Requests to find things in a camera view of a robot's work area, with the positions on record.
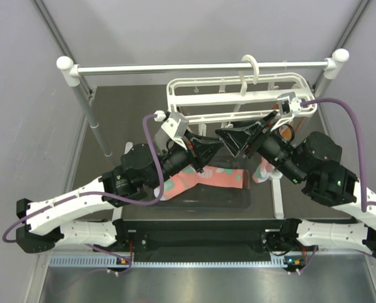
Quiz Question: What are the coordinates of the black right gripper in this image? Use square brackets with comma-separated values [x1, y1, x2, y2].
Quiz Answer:
[215, 110, 307, 185]

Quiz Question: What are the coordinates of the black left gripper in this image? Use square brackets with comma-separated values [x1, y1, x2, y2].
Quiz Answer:
[147, 131, 225, 191]

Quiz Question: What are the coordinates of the pink patterned sock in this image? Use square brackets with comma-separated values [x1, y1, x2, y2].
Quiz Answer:
[160, 166, 244, 201]
[252, 157, 274, 184]

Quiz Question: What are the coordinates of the orange beige sock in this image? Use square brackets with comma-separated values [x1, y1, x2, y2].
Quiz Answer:
[271, 100, 305, 141]

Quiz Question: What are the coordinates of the white plastic clip hanger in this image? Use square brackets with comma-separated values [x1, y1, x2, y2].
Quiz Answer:
[158, 55, 317, 129]

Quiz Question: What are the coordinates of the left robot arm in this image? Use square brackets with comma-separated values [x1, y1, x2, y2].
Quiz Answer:
[15, 131, 223, 254]

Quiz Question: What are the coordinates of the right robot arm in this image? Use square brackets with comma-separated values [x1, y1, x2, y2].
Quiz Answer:
[216, 112, 376, 259]

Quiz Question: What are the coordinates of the clear plastic bin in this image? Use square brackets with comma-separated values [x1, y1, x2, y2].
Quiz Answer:
[154, 148, 250, 211]

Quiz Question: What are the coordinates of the silver clothes rack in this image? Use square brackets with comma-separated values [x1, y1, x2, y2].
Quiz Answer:
[56, 49, 350, 165]

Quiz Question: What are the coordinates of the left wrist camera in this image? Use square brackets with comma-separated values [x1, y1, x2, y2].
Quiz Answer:
[161, 112, 189, 150]

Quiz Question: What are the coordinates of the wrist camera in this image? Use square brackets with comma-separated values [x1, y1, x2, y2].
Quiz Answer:
[271, 92, 302, 131]
[161, 112, 189, 150]

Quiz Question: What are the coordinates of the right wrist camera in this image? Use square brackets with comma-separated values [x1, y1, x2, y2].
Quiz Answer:
[271, 92, 302, 131]

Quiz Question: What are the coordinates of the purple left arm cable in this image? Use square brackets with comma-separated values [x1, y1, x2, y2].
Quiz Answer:
[2, 114, 168, 242]

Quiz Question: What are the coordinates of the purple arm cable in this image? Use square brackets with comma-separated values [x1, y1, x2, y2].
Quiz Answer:
[300, 98, 368, 213]
[2, 114, 168, 242]

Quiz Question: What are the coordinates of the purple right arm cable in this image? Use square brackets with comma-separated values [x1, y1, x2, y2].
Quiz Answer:
[300, 98, 368, 213]

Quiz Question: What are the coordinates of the grey cable duct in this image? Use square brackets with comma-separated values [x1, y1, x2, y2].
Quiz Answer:
[49, 255, 300, 268]

